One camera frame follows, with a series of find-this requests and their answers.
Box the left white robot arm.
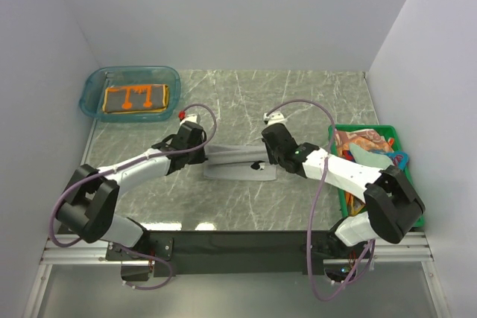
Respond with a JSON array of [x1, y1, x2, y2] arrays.
[[49, 121, 207, 260]]

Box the pale green towel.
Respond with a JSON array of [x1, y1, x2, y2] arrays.
[[350, 143, 393, 169]]

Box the purple cable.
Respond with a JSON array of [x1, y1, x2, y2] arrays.
[[266, 99, 377, 302], [48, 104, 218, 291]]

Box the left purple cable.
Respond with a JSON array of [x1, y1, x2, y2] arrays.
[[48, 104, 218, 291]]

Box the red and blue cloth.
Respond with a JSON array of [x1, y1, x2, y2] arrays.
[[337, 137, 411, 207]]

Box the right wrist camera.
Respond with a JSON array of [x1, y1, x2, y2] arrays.
[[263, 111, 287, 127]]

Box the brown patterned towel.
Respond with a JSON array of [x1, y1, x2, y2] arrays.
[[334, 129, 394, 153]]

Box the teal transparent plastic bin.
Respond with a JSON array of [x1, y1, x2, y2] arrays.
[[79, 66, 181, 123]]

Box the orange and grey towel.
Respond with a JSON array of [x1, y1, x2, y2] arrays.
[[102, 84, 169, 115]]

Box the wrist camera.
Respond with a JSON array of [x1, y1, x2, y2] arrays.
[[263, 111, 287, 127], [178, 111, 200, 125]]

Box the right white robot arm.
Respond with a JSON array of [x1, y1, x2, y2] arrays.
[[262, 123, 425, 258]]

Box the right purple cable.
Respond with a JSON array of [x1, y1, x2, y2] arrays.
[[266, 99, 377, 302]]

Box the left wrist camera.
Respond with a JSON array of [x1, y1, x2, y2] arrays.
[[178, 111, 200, 125]]

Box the aluminium rail frame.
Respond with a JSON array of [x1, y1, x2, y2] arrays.
[[25, 232, 450, 317]]

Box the green plastic tray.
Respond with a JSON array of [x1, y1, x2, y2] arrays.
[[327, 124, 426, 228]]

